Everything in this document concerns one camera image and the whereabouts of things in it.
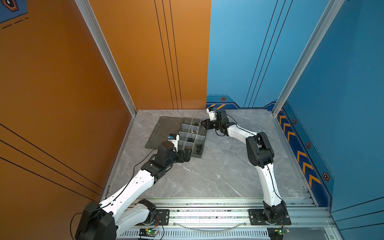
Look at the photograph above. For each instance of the aluminium front rail frame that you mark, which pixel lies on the aluminium front rail frame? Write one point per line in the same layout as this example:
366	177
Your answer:
228	218

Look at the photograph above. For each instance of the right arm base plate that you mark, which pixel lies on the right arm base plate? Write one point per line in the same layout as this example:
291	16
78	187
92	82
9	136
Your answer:
259	217

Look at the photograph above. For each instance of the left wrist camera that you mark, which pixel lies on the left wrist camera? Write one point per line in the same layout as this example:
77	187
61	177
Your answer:
174	138

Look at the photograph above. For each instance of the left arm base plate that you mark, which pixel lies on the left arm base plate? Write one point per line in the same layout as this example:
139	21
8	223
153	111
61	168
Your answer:
161	216

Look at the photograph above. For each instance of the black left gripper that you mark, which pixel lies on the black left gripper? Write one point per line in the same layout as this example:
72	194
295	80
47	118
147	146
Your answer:
186	155

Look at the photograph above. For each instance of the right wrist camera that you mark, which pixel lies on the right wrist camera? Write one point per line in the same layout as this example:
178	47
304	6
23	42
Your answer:
217	114

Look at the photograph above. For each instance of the left aluminium corner post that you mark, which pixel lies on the left aluminium corner post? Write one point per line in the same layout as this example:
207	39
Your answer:
104	49

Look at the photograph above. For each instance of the right circuit board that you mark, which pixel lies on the right circuit board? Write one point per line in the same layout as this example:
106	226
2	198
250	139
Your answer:
277	234

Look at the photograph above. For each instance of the left green circuit board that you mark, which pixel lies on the left green circuit board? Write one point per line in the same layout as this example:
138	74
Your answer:
148	233

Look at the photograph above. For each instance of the grey plastic organizer box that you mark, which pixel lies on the grey plastic organizer box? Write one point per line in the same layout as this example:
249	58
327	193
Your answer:
184	127

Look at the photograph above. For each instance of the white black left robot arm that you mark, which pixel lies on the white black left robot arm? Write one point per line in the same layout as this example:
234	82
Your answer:
109	218

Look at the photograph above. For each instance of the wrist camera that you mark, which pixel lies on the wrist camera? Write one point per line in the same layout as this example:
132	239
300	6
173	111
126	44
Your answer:
217	114
174	138

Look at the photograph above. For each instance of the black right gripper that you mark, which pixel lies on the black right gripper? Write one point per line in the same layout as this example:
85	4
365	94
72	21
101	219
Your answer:
207	124

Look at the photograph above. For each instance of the aluminium corner post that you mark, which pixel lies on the aluminium corner post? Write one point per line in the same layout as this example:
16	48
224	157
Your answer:
317	36
104	49

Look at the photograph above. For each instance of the large black bolt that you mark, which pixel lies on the large black bolt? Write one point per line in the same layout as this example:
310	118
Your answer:
199	148

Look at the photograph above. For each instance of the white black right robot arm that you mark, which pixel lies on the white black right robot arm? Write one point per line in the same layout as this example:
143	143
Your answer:
261	155

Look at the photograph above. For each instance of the right aluminium corner post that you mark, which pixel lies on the right aluminium corner post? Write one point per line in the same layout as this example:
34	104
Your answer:
317	36

